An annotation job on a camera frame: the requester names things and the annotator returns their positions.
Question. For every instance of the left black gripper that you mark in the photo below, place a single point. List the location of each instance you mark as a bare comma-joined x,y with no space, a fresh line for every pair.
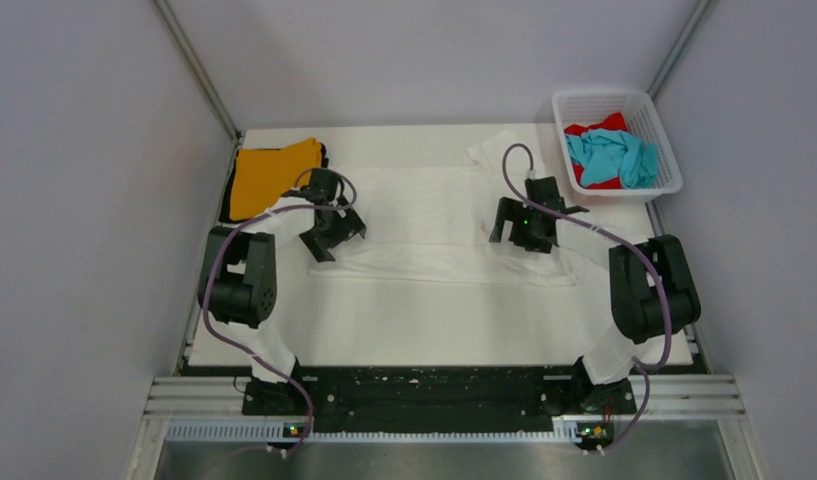
318,247

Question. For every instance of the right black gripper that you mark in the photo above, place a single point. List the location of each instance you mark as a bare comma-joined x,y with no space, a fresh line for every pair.
512,210

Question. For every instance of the white t shirt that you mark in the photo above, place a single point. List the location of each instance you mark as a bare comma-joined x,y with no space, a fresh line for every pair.
432,223

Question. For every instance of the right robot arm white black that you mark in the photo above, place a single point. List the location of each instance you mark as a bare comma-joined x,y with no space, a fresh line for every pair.
649,295

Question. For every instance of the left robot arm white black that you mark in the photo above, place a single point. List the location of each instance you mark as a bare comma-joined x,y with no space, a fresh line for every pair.
238,288

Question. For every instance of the folded orange t shirt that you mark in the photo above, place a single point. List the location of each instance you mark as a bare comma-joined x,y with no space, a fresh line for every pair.
269,179

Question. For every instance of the cyan t shirt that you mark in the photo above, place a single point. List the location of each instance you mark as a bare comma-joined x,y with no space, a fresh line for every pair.
639,167

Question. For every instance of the folded black t shirt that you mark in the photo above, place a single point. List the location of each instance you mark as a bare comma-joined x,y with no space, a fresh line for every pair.
225,202

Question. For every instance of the white plastic basket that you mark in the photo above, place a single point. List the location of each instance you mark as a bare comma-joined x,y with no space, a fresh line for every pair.
590,106

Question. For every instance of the red t shirt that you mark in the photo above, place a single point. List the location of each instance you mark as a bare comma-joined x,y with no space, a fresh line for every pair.
598,170

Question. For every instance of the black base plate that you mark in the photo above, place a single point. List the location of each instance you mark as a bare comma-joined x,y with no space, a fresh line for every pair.
426,400

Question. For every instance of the white slotted cable duct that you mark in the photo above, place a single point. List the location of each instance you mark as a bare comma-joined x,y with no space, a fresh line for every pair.
240,431

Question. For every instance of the right corner metal post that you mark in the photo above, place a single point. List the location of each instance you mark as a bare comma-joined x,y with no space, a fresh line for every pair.
697,17

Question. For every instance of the corner metal post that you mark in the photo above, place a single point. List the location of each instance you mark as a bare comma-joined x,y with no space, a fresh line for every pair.
697,17
193,64

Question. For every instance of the aluminium rail frame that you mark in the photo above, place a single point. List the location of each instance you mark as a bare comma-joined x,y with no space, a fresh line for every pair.
672,398

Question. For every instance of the left corner metal post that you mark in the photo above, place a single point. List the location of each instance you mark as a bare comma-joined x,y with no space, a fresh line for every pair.
193,64

